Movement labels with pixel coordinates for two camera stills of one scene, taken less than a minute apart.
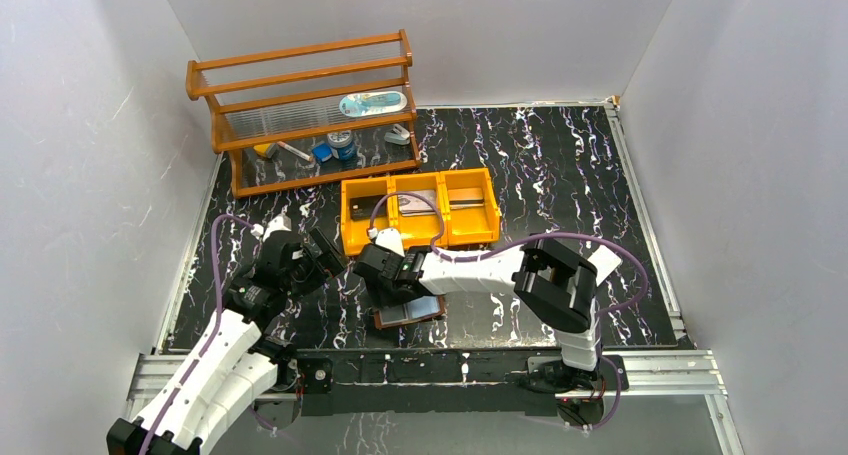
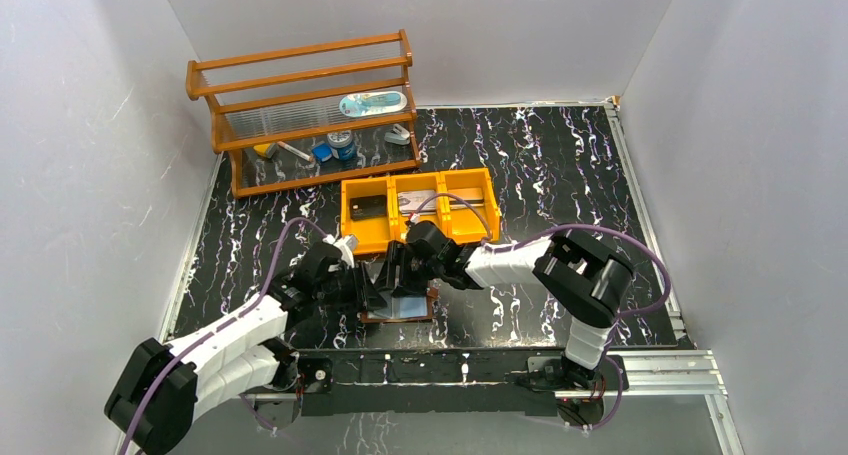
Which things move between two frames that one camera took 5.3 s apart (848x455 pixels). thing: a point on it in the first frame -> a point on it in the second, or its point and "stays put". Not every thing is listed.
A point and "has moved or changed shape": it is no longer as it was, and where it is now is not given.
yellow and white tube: [295, 151] stays put
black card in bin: [364, 207] stays put
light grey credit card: [412, 205] stays put
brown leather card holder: [416, 310] has moved or changed shape
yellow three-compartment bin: [466, 197] stays put
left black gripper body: [321, 256] -> [356, 287]
